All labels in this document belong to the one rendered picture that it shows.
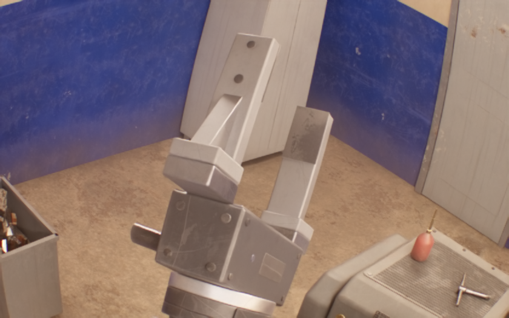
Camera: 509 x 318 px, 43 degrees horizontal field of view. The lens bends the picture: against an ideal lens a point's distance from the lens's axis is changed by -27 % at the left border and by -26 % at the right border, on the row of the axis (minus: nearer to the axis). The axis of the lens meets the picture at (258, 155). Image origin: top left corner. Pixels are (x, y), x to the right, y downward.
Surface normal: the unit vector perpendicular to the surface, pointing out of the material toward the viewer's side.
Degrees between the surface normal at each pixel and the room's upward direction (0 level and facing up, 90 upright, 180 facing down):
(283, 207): 54
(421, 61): 90
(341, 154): 0
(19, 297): 90
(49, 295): 90
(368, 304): 45
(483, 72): 90
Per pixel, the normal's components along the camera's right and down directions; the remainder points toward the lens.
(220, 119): -0.12, -0.72
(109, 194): 0.20, -0.88
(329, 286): -0.36, -0.47
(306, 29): 0.71, 0.43
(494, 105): -0.68, 0.19
